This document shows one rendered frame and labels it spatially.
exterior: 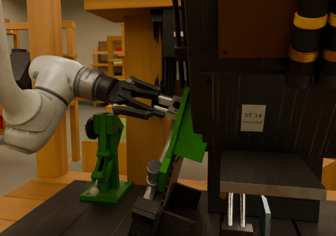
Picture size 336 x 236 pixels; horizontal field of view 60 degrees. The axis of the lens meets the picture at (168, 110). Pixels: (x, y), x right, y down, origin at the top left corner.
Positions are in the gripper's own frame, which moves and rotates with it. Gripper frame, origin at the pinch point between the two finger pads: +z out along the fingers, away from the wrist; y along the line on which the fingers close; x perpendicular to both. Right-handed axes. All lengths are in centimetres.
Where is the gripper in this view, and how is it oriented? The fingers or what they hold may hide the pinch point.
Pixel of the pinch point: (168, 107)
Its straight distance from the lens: 78.8
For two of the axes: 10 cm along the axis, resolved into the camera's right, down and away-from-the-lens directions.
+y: 3.3, -7.6, 5.6
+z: 9.4, 2.9, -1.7
